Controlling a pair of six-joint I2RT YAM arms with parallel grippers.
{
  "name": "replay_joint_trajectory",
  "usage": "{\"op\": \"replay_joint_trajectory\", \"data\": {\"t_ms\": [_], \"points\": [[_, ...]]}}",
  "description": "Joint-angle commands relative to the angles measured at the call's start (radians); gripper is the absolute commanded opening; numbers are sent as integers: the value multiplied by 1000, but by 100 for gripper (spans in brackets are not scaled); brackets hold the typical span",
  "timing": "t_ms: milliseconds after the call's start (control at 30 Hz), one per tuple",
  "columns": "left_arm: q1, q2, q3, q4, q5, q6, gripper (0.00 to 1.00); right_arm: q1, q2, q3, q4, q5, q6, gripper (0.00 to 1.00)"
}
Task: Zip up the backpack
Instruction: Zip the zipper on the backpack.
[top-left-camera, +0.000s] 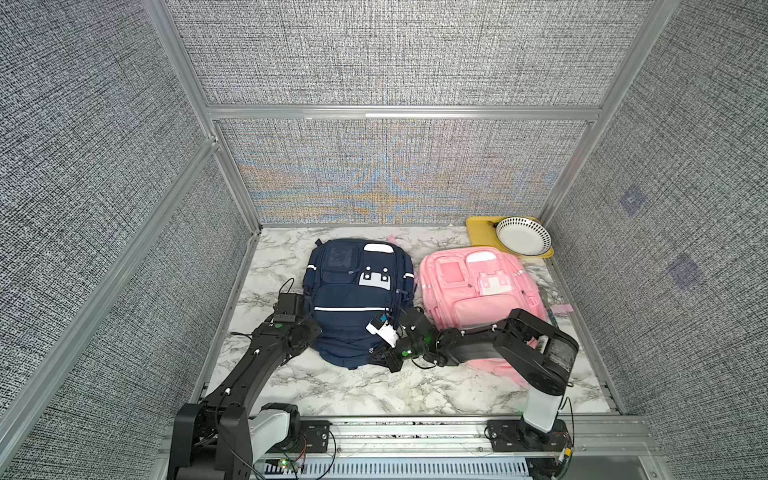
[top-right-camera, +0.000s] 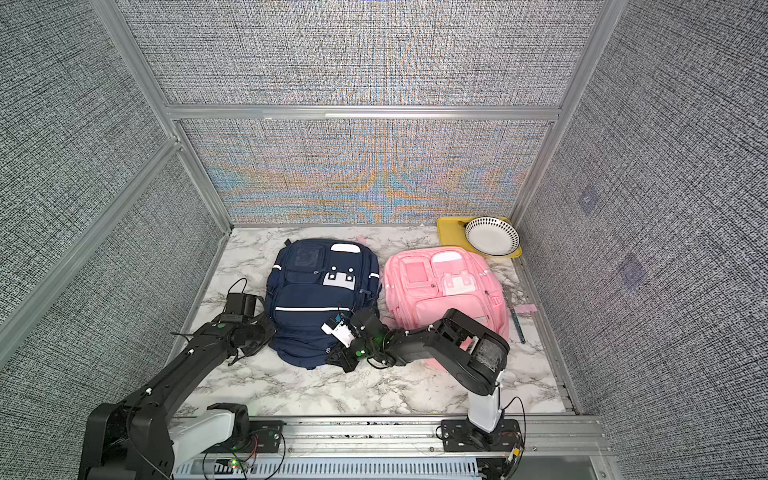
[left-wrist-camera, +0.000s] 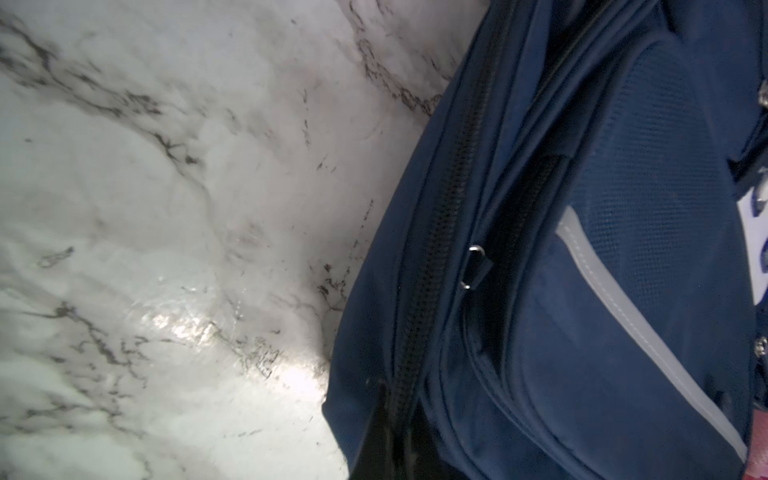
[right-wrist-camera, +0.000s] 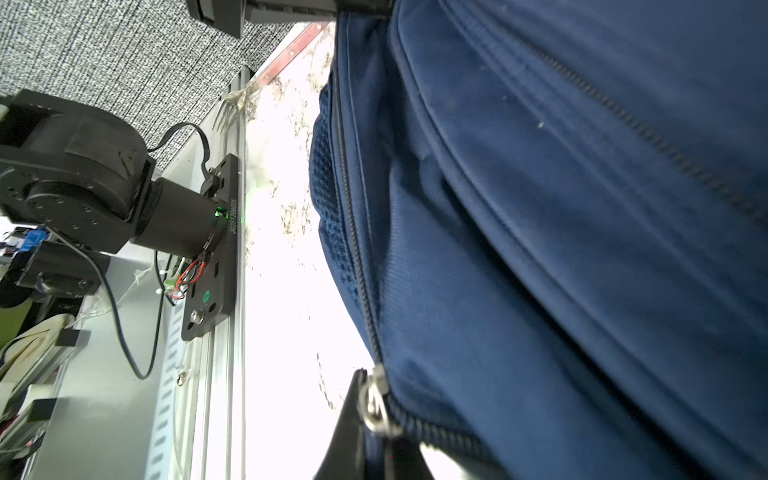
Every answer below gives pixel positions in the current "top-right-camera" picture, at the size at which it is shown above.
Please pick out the white vented cable duct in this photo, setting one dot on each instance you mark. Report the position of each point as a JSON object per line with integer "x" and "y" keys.
{"x": 331, "y": 468}

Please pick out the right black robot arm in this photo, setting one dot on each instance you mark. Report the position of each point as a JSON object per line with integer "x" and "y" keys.
{"x": 474, "y": 355}

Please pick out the yellow tray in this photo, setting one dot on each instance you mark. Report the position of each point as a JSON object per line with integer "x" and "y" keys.
{"x": 451, "y": 233}

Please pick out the white dotted bowl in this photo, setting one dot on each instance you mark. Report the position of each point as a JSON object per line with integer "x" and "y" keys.
{"x": 492, "y": 236}

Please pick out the green pen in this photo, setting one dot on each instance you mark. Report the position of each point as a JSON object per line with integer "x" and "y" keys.
{"x": 517, "y": 325}

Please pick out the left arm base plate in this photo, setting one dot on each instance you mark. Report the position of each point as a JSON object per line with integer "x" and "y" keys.
{"x": 262, "y": 436}

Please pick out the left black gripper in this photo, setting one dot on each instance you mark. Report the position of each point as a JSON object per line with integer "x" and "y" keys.
{"x": 263, "y": 319}

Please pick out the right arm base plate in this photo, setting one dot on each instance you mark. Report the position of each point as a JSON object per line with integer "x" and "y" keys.
{"x": 463, "y": 436}

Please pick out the pink backpack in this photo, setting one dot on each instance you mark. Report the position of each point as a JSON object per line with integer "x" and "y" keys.
{"x": 421, "y": 285}

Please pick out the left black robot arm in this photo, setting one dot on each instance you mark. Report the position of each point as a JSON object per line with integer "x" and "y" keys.
{"x": 132, "y": 439}

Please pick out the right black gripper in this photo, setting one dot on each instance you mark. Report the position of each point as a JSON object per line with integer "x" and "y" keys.
{"x": 343, "y": 361}

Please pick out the navy blue backpack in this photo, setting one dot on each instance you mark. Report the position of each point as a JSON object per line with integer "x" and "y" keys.
{"x": 316, "y": 283}

